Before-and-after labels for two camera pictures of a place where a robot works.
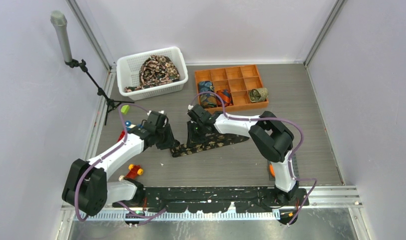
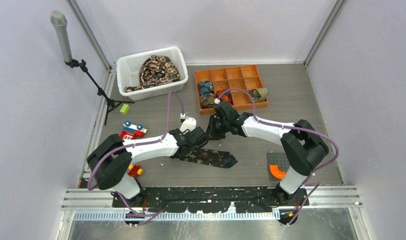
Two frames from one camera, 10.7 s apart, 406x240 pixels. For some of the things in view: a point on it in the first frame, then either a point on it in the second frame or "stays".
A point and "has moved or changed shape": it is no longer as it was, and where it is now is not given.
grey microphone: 59,19 stays
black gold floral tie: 211,141 has moved or changed shape
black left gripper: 170,142 → 185,132
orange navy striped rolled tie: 225,95 stays
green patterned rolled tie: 260,94 stays
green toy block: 124,109 stays
